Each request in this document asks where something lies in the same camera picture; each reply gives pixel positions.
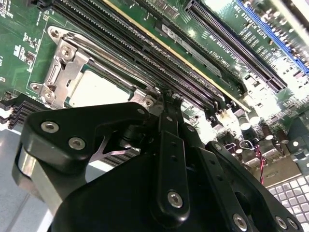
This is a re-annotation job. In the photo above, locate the thin metal locking lever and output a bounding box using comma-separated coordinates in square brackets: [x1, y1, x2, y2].
[61, 32, 169, 97]

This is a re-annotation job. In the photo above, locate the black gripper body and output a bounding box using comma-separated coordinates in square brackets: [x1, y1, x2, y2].
[48, 153, 226, 232]

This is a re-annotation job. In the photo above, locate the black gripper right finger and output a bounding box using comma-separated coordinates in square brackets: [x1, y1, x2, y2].
[172, 95, 304, 232]

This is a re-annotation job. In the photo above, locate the metal socket cover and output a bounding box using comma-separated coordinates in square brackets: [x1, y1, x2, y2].
[40, 38, 160, 109]

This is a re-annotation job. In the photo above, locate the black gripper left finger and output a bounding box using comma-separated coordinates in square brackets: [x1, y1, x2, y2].
[12, 90, 192, 221]

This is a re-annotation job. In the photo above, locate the silver CPU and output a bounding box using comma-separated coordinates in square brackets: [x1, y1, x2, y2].
[69, 66, 137, 109]

